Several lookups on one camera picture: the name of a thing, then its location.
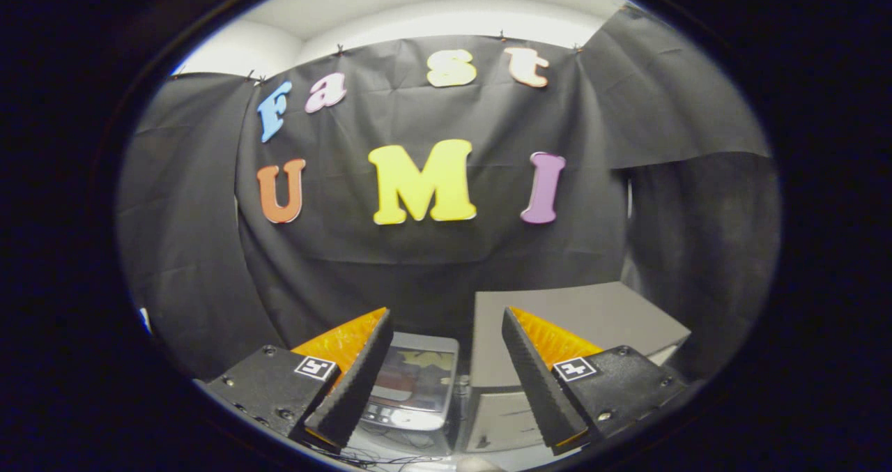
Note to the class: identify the grey top-load washing machine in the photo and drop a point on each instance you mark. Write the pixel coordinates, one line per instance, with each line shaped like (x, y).
(411, 417)

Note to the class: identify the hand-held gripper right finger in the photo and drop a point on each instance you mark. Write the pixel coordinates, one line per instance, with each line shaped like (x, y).
(536, 385)

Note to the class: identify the beige cabinet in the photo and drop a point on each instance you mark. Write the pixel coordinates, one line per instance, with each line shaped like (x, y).
(599, 311)

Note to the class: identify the dark glass washing machine lid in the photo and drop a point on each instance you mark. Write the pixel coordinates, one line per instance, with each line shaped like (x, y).
(418, 371)

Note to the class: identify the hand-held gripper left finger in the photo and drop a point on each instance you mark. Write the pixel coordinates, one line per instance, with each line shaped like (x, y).
(352, 385)

